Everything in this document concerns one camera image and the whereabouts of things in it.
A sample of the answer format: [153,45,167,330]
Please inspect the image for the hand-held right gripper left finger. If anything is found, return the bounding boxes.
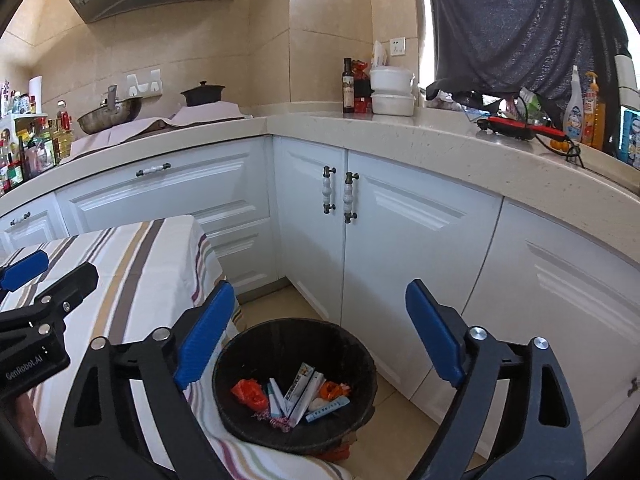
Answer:
[54,280,236,480]

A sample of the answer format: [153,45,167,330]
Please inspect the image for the long white box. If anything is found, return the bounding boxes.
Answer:
[289,371,326,426]

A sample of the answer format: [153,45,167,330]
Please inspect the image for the red plastic piece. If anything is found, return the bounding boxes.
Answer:
[320,442,358,463]

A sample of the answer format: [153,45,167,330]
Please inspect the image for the blue carton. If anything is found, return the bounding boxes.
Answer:
[621,108,640,168]

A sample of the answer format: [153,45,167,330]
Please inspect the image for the person's left hand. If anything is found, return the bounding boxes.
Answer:
[12,395,51,461]

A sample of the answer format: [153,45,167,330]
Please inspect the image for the orange snack wrapper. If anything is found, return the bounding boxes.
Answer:
[319,381,351,403]

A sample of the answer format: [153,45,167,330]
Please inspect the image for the beige kitchen countertop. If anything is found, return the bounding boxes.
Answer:
[0,112,640,261]

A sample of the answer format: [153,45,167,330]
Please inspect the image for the yellow cooking oil bottle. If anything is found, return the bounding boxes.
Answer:
[50,102,76,161]

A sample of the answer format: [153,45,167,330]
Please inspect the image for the dark glass bottle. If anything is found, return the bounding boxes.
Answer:
[343,58,356,114]

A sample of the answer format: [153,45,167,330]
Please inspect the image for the orange plastic bag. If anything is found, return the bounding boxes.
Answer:
[231,379,270,413]

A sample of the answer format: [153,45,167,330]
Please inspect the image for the white spray bottle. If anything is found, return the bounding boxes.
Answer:
[563,65,584,142]

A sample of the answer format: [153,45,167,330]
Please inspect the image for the small light blue box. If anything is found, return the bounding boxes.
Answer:
[305,396,351,423]

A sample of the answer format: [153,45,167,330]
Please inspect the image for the black lidded pot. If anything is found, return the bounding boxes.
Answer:
[181,80,226,107]

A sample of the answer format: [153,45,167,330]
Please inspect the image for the white cabinet door handle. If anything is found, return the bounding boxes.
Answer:
[344,172,359,223]
[322,166,337,213]

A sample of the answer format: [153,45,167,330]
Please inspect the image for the striped tablecloth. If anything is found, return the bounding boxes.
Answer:
[0,215,351,480]

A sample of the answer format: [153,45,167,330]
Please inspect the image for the black trash bin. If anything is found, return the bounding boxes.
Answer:
[212,317,378,456]

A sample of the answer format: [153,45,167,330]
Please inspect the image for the blue and white toothpaste tube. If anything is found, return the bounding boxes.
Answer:
[284,362,315,402]

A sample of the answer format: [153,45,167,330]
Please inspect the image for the white double wall socket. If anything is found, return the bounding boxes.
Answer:
[126,69,163,98]

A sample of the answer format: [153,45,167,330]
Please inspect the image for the red checkered ribbon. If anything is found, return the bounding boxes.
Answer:
[252,410,291,433]

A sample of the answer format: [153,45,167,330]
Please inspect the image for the group of condiment bottles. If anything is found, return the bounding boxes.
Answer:
[0,80,76,196]

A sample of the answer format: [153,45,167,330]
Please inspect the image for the orange dish soap bottle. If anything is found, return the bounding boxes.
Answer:
[581,71,607,150]

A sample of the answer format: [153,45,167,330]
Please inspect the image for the green plastic packet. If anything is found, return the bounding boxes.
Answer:
[520,87,543,123]

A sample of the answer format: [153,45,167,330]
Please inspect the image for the white plastic container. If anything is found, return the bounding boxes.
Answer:
[615,55,640,106]

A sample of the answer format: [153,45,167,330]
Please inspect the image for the dark grey curtain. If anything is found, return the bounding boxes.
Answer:
[425,0,633,106]

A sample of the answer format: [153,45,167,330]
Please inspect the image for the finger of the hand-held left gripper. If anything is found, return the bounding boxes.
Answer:
[0,250,50,293]
[0,261,100,346]

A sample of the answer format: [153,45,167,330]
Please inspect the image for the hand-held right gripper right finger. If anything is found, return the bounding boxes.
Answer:
[405,279,588,480]

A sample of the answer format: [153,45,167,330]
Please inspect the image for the white condiment rack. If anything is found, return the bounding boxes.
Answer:
[0,112,48,181]

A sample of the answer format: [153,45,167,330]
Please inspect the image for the white lidded container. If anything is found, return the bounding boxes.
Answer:
[371,91,417,117]
[370,66,416,95]

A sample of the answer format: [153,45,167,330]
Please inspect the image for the dark sauce bottles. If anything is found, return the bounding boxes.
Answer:
[353,60,373,113]

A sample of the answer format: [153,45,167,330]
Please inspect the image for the steel wok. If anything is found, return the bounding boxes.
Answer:
[76,85,143,136]

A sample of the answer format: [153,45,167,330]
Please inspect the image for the white kitchen cabinet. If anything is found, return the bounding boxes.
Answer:
[0,135,640,461]

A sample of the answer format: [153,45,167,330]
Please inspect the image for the pink stove cover cloth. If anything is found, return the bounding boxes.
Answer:
[70,116,176,158]
[171,101,247,127]

